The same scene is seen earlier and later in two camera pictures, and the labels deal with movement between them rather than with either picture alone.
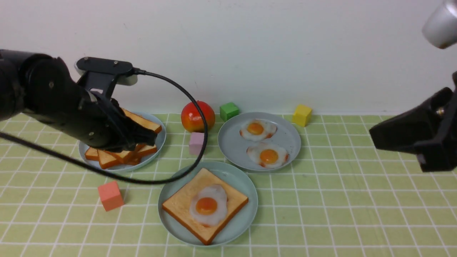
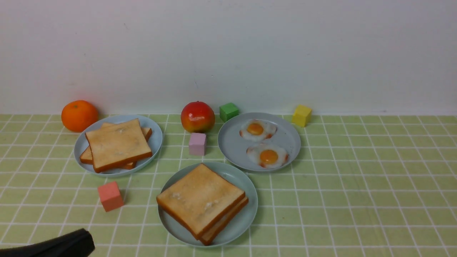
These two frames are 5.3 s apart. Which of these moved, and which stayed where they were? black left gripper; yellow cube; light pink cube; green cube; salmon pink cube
Moved: black left gripper
Stayed: light pink cube; green cube; salmon pink cube; yellow cube
